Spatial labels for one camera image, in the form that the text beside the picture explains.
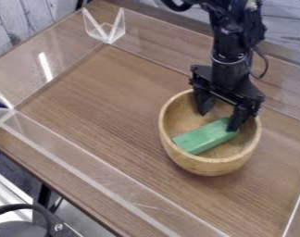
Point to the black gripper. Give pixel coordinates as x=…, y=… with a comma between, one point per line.
x=226, y=80

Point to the black table leg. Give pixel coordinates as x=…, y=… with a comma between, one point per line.
x=45, y=195

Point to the green rectangular block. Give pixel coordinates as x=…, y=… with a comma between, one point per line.
x=206, y=137

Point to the brown wooden bowl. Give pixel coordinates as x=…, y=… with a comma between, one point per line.
x=179, y=118

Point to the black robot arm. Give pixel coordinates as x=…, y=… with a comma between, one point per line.
x=238, y=27

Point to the grey metal base plate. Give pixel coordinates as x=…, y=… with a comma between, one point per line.
x=40, y=227

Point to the clear acrylic tray wall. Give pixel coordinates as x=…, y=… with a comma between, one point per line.
x=83, y=89

